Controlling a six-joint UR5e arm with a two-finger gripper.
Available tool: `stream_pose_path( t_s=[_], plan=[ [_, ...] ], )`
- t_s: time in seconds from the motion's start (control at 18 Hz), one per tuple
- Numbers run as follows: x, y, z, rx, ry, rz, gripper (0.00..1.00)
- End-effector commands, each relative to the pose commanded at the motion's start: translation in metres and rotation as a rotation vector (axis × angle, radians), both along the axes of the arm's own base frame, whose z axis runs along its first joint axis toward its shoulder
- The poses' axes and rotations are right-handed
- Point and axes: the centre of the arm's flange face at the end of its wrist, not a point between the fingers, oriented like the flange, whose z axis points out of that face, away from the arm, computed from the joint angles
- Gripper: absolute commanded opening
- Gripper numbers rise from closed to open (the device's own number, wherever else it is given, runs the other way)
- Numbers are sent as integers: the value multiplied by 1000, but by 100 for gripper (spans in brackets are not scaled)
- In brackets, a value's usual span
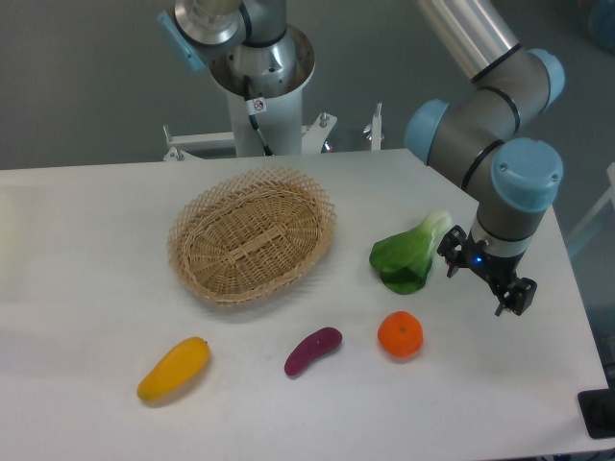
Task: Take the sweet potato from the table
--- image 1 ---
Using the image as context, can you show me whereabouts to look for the woven wicker basket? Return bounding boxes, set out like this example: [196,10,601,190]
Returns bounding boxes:
[167,167,336,305]

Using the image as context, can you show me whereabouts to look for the orange tangerine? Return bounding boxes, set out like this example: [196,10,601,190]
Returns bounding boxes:
[377,311,424,359]

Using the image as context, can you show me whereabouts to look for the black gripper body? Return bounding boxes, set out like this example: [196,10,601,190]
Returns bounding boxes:
[461,238,525,294]

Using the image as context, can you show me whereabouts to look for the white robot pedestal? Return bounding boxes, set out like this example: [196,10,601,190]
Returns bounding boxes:
[209,25,315,158]

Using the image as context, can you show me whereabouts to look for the purple sweet potato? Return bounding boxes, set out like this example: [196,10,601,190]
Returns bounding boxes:
[283,327,343,378]

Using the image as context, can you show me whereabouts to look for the yellow mango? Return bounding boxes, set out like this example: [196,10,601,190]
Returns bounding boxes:
[135,337,210,402]

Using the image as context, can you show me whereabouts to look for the green bok choy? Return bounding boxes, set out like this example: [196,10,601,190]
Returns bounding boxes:
[369,209,453,295]

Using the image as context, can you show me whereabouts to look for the black cable on pedestal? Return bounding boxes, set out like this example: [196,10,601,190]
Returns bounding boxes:
[241,75,276,158]

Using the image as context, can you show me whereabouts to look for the white metal frame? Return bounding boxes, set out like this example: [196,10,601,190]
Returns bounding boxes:
[161,102,385,162]

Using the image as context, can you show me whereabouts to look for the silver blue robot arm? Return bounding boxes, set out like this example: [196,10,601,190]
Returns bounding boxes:
[157,1,565,314]

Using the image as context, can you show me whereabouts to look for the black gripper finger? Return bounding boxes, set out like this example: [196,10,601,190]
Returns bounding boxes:
[437,225,467,279]
[495,278,537,316]

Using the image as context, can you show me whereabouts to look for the black device at table edge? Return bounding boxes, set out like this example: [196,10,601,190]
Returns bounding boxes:
[578,388,614,440]

